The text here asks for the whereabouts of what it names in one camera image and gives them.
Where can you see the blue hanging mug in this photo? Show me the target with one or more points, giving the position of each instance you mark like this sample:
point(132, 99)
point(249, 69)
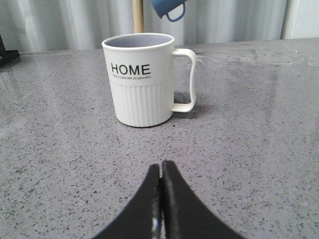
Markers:
point(164, 7)

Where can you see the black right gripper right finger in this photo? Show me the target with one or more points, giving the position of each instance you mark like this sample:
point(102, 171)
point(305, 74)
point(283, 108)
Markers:
point(185, 216)

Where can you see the black wire mug rack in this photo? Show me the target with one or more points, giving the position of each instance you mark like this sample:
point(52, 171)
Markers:
point(7, 56)

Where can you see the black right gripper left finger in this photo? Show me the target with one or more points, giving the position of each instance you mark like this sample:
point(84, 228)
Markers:
point(141, 218)

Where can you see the wooden mug tree stand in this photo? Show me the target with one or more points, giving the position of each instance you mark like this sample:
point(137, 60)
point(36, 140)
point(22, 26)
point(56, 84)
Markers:
point(138, 16)

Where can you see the white HOME mug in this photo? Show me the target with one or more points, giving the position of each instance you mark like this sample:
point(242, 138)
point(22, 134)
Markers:
point(141, 75)

